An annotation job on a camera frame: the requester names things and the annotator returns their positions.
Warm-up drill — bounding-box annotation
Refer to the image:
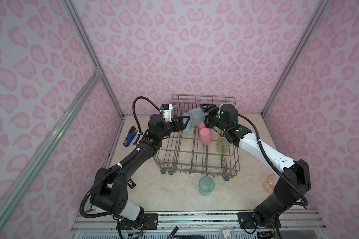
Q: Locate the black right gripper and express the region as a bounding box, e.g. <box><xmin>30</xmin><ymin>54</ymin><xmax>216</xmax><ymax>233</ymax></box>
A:
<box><xmin>199</xmin><ymin>104</ymin><xmax>230</xmax><ymax>132</ymax></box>

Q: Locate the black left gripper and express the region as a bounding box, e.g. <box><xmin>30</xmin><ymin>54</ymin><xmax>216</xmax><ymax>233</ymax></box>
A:
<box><xmin>158</xmin><ymin>115</ymin><xmax>189</xmax><ymax>141</ymax></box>

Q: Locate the white blue ceramic mug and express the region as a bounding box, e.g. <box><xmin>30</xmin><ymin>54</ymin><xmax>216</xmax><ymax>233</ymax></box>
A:
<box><xmin>182</xmin><ymin>113</ymin><xmax>192</xmax><ymax>131</ymax></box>

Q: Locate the teal translucent cup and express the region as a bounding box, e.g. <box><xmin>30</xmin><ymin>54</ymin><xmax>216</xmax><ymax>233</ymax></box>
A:
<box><xmin>198</xmin><ymin>176</ymin><xmax>215</xmax><ymax>196</ymax></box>
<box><xmin>187</xmin><ymin>108</ymin><xmax>208</xmax><ymax>125</ymax></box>

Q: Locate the magenta plastic cup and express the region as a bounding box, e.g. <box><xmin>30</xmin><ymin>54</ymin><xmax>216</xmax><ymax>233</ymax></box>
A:
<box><xmin>199</xmin><ymin>127</ymin><xmax>212</xmax><ymax>145</ymax></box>

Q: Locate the bright green translucent cup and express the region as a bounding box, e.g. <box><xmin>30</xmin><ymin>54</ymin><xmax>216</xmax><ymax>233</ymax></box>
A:
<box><xmin>216</xmin><ymin>136</ymin><xmax>229</xmax><ymax>154</ymax></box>

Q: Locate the pink plastic cup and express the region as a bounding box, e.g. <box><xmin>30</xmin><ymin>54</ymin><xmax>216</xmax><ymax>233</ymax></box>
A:
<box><xmin>197</xmin><ymin>122</ymin><xmax>206</xmax><ymax>130</ymax></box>

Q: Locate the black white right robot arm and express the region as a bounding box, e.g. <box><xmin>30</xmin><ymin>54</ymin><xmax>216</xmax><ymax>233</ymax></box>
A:
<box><xmin>200</xmin><ymin>104</ymin><xmax>311</xmax><ymax>228</ymax></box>

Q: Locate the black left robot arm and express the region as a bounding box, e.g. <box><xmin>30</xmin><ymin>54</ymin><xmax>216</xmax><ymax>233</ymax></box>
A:
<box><xmin>80</xmin><ymin>114</ymin><xmax>190</xmax><ymax>229</ymax></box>

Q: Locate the blue stapler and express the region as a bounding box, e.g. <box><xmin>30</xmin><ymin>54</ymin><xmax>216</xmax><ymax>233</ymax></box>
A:
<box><xmin>123</xmin><ymin>126</ymin><xmax>138</xmax><ymax>147</ymax></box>

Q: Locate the black stapler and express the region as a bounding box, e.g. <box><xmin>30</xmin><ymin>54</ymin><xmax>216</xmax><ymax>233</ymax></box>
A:
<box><xmin>127</xmin><ymin>179</ymin><xmax>136</xmax><ymax>189</ymax></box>

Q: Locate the light pink translucent cup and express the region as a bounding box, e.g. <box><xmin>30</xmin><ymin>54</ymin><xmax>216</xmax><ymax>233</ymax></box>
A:
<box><xmin>262</xmin><ymin>174</ymin><xmax>278</xmax><ymax>193</ymax></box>

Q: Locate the black marker pen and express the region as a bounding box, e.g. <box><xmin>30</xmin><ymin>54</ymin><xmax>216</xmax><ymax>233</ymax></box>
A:
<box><xmin>167</xmin><ymin>227</ymin><xmax>179</xmax><ymax>239</ymax></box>

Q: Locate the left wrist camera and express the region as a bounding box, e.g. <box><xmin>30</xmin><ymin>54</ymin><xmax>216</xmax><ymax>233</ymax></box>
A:
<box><xmin>160</xmin><ymin>104</ymin><xmax>173</xmax><ymax>122</ymax></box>

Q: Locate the grey wire dish rack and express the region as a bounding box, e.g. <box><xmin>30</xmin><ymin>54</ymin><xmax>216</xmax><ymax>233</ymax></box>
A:
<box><xmin>153</xmin><ymin>94</ymin><xmax>240</xmax><ymax>181</ymax></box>

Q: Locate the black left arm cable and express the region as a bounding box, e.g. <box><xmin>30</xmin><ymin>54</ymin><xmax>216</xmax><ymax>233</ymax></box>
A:
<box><xmin>132</xmin><ymin>96</ymin><xmax>162</xmax><ymax>135</ymax></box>

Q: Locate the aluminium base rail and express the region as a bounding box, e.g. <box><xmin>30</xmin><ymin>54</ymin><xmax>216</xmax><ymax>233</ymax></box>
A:
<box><xmin>68</xmin><ymin>209</ymin><xmax>330</xmax><ymax>239</ymax></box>

